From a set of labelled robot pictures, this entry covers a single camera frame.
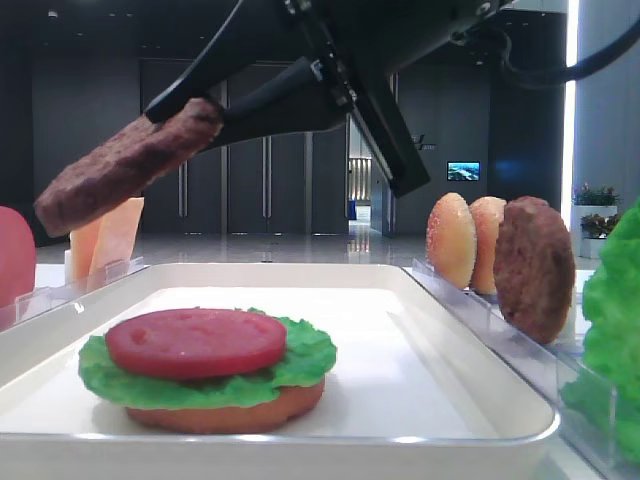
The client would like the orange cheese slice left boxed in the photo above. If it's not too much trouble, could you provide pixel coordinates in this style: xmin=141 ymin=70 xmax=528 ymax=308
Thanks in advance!
xmin=70 ymin=218 xmax=103 ymax=281

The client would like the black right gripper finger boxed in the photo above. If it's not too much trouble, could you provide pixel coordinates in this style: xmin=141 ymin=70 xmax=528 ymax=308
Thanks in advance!
xmin=206 ymin=57 xmax=350 ymax=149

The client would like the red tomato slice on tray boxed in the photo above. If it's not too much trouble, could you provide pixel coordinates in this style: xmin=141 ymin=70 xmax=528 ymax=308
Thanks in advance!
xmin=105 ymin=308 xmax=287 ymax=381

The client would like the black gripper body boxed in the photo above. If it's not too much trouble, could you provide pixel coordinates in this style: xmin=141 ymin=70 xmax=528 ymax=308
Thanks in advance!
xmin=280 ymin=1 xmax=505 ymax=197

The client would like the green lettuce leaf on tray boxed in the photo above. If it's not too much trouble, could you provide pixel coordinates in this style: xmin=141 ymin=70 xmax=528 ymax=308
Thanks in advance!
xmin=78 ymin=308 xmax=337 ymax=410

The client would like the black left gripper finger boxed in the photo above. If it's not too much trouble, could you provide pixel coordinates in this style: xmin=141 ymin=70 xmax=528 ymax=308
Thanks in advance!
xmin=144 ymin=1 xmax=330 ymax=123

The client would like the sesame bun half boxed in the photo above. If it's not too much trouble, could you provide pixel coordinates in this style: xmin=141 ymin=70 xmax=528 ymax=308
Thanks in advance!
xmin=426 ymin=192 xmax=477 ymax=289
xmin=470 ymin=196 xmax=506 ymax=295

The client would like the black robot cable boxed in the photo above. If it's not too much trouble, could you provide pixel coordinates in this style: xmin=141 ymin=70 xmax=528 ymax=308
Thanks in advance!
xmin=492 ymin=0 xmax=640 ymax=89

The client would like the sesame bun half right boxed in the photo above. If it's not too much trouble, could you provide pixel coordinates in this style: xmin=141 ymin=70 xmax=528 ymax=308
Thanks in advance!
xmin=470 ymin=196 xmax=506 ymax=295

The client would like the clear acrylic rack left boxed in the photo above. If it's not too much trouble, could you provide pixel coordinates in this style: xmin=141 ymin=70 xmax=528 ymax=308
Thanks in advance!
xmin=1 ymin=257 xmax=146 ymax=331

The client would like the upright red tomato slice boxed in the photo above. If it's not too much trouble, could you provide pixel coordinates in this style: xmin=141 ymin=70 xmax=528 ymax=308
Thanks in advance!
xmin=0 ymin=206 xmax=36 ymax=307

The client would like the sesame bun half left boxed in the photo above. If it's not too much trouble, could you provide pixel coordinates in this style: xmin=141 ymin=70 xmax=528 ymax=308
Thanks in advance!
xmin=426 ymin=192 xmax=477 ymax=289

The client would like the white rectangular metal tray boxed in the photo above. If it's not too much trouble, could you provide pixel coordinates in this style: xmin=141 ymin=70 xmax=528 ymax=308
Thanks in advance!
xmin=1 ymin=264 xmax=560 ymax=479

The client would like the brown meat patty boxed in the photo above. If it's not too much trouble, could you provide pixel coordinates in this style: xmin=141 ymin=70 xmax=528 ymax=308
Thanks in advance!
xmin=493 ymin=196 xmax=575 ymax=344
xmin=34 ymin=98 xmax=223 ymax=237

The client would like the potted plants white planter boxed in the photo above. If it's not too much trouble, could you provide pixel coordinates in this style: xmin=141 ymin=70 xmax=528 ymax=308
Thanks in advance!
xmin=571 ymin=183 xmax=620 ymax=259

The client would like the upright green lettuce leaf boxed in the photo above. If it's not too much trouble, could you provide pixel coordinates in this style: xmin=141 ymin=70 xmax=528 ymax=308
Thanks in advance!
xmin=561 ymin=205 xmax=639 ymax=463

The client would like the orange cheese slice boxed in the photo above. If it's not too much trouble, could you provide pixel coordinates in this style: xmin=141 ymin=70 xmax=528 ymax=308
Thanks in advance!
xmin=70 ymin=218 xmax=103 ymax=281
xmin=89 ymin=197 xmax=144 ymax=275

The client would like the bottom bun under lettuce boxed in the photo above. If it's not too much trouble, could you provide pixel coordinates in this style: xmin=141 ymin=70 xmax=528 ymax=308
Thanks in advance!
xmin=125 ymin=378 xmax=325 ymax=434

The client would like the clear acrylic rack right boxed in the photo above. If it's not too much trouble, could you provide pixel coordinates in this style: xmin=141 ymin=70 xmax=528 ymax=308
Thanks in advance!
xmin=412 ymin=258 xmax=639 ymax=479

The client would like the clear acrylic rack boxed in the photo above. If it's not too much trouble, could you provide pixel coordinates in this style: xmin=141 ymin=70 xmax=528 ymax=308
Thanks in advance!
xmin=412 ymin=258 xmax=639 ymax=479
xmin=1 ymin=257 xmax=146 ymax=331

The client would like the wall mounted screen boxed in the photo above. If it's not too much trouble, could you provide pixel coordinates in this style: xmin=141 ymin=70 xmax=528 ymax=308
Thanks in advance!
xmin=447 ymin=162 xmax=480 ymax=182

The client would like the orange cheese slice right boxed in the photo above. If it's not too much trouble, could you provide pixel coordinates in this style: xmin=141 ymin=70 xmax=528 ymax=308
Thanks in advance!
xmin=89 ymin=197 xmax=144 ymax=275

